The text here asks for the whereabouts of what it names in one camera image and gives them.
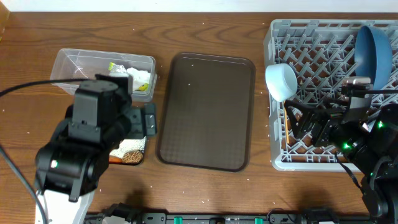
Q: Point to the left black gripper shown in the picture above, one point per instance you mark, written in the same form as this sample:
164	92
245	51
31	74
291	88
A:
149	119

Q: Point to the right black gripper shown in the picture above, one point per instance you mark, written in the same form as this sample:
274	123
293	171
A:
315	125

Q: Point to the wooden chopstick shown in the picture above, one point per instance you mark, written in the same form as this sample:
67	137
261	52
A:
286	125

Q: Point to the white napkin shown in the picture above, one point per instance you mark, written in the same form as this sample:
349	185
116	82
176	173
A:
141	79

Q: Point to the light blue rice bowl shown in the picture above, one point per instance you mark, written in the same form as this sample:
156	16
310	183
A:
281	81

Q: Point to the foil wrapper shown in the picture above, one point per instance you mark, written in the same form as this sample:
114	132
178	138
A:
116	69

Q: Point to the orange carrot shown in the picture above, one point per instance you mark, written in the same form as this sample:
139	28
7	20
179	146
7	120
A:
115	160

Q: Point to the dark blue plate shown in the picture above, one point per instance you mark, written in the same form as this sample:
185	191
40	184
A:
373	56

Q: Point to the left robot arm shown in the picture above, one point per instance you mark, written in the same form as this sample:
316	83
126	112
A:
69	166

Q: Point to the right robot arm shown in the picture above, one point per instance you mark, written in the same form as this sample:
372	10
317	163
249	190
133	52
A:
373	152

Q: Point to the black tray bin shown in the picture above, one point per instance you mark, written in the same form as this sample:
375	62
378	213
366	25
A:
129	152

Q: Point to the white cooked rice pile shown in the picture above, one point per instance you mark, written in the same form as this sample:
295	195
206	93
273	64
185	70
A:
129	145

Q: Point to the brown mushroom piece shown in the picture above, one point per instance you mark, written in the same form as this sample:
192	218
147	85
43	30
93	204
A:
133	157

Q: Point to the brown serving tray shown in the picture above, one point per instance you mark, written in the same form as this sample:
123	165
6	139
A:
208	111

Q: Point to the clear plastic bin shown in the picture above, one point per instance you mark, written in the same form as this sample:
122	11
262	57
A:
79	63

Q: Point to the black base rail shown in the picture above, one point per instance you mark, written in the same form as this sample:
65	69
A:
162	218

